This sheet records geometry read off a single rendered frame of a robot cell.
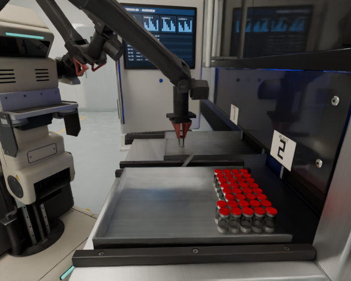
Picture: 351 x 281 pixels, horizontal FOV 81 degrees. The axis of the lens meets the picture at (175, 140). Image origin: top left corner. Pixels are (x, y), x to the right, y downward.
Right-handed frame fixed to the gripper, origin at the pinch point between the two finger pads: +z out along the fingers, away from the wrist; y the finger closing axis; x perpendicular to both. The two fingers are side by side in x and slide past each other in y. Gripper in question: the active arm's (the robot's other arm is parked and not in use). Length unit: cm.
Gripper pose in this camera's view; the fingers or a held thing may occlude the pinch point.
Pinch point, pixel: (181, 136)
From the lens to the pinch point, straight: 81.3
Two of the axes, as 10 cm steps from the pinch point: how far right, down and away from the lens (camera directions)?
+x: -2.9, -3.4, 9.0
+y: 9.6, -1.2, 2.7
